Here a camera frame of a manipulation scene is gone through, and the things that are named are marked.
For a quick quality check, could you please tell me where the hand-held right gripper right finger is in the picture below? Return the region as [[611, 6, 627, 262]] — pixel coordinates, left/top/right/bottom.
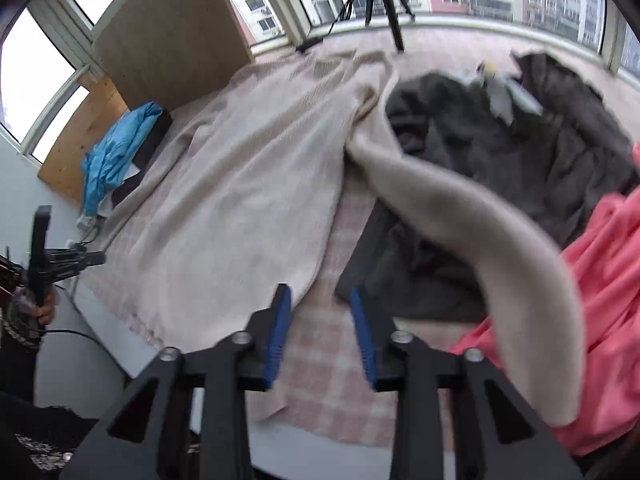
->
[[349, 286, 586, 480]]

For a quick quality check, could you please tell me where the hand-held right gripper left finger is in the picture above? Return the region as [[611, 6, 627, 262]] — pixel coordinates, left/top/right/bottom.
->
[[59, 283, 293, 480]]

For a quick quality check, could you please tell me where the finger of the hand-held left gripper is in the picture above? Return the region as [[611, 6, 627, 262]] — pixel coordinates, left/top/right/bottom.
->
[[47, 249, 107, 281]]

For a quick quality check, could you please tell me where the beige knit sweater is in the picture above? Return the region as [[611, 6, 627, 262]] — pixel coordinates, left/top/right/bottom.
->
[[90, 49, 586, 428]]

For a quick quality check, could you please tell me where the person's left hand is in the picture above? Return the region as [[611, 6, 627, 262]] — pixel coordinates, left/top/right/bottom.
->
[[36, 286, 60, 329]]

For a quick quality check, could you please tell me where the pink plaid blanket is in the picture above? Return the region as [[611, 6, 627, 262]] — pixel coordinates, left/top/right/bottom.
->
[[75, 25, 640, 451]]

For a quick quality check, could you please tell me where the pine plank board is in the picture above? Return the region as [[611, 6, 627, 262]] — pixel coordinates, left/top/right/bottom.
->
[[37, 76, 130, 206]]

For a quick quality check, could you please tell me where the blue garment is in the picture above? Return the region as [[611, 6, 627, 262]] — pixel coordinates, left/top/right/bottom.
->
[[80, 101, 165, 217]]

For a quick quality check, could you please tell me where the dark brown folded cloth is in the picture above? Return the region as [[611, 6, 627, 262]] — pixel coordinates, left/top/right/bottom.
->
[[112, 110, 173, 206]]

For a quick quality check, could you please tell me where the person's dark patterned clothing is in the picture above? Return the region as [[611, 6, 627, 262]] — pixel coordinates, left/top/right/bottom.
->
[[0, 392, 101, 480]]

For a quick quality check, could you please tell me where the grey garment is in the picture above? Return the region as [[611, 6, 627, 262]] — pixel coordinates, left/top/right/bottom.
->
[[335, 72, 576, 323]]

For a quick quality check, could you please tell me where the light wooden panel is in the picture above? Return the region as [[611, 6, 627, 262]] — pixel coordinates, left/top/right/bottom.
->
[[92, 0, 256, 111]]

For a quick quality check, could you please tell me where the pink garment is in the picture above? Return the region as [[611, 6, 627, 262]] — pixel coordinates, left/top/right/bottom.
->
[[450, 145, 640, 458]]

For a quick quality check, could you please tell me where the black garment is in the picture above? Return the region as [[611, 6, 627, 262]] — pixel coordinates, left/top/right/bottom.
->
[[512, 51, 640, 256]]

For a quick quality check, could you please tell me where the black tripod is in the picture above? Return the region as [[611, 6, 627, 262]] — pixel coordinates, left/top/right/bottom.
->
[[362, 0, 416, 53]]

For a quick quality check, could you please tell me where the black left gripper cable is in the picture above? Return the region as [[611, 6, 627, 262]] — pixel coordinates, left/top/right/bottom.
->
[[44, 328, 132, 377]]

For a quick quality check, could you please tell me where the black ring light cable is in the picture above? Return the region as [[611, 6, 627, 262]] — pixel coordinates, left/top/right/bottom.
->
[[320, 0, 358, 41]]

